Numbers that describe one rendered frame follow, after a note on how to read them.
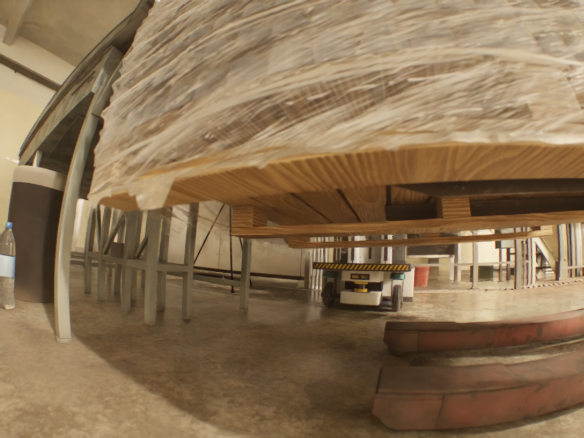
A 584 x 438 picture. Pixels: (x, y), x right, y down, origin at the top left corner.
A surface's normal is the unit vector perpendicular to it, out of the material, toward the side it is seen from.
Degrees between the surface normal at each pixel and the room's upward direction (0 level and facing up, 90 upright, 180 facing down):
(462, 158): 178
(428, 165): 178
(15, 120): 90
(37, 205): 93
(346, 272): 90
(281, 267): 90
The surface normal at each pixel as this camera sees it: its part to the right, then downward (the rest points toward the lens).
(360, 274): -0.46, -0.18
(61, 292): 0.93, -0.01
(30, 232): 0.67, -0.04
